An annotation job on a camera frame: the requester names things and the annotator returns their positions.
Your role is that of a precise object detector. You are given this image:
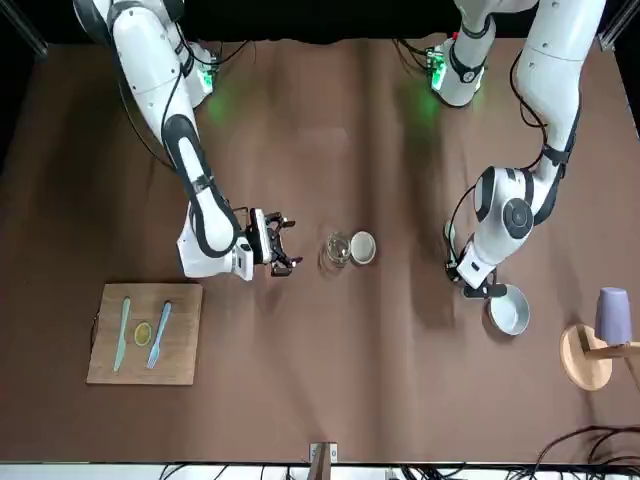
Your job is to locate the black left base cable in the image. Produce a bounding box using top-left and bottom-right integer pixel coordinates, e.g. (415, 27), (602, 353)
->
(393, 38), (432, 72)

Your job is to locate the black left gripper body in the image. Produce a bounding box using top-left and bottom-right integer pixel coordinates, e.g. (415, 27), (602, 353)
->
(463, 280), (507, 301)

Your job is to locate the metal camera post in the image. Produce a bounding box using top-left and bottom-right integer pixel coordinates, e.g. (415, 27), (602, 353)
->
(308, 441), (339, 480)

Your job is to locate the transparent glass spice bottle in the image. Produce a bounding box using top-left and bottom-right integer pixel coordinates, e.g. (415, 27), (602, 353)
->
(319, 230), (354, 274)

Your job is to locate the aluminium frame rail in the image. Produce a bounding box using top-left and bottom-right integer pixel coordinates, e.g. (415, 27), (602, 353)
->
(599, 17), (627, 52)
(0, 0), (50, 57)

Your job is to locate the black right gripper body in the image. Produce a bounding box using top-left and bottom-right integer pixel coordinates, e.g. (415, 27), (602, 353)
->
(262, 212), (282, 267)

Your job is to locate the wooden cutting board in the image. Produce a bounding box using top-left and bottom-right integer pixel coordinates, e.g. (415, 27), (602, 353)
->
(85, 283), (205, 387)

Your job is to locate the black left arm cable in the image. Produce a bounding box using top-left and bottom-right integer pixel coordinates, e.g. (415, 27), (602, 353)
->
(443, 47), (551, 281)

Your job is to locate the round white bottle lid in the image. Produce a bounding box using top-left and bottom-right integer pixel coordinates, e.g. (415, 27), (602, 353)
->
(349, 230), (377, 265)

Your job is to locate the black right base cable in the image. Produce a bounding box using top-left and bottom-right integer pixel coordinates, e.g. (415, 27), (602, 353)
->
(213, 38), (251, 67)

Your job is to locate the black floor cable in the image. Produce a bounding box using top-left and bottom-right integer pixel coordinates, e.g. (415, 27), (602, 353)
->
(534, 424), (640, 465)
(587, 433), (640, 467)

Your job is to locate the black base cable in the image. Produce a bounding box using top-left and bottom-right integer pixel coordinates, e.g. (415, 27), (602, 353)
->
(213, 38), (251, 67)
(393, 38), (432, 72)

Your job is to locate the pale green plastic knife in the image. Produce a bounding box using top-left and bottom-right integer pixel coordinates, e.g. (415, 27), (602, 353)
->
(112, 296), (132, 374)

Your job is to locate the wooden cup stand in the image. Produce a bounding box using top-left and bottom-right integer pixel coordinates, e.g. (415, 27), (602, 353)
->
(559, 322), (640, 394)

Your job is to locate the purple plastic cup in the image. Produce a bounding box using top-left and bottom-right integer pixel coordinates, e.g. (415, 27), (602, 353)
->
(593, 287), (632, 347)

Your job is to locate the white round bowl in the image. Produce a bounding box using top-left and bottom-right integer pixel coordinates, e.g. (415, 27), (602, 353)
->
(487, 284), (531, 336)

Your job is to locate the pale blue plastic fork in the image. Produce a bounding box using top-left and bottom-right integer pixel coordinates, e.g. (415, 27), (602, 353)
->
(145, 301), (173, 370)

